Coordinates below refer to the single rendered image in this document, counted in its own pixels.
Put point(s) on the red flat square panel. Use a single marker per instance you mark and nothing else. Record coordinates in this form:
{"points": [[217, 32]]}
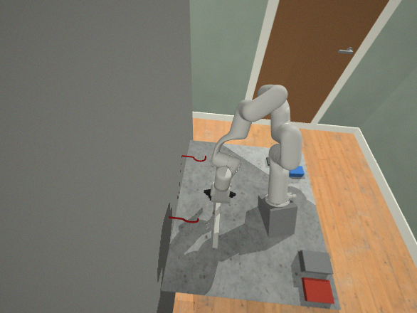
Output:
{"points": [[317, 290]]}

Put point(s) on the grey wall panel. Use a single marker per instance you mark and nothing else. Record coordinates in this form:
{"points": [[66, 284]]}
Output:
{"points": [[95, 115]]}

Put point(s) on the blue block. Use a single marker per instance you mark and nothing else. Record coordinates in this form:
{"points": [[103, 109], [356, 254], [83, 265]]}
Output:
{"points": [[298, 172]]}

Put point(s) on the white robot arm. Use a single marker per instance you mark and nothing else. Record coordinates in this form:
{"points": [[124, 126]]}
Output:
{"points": [[283, 157]]}

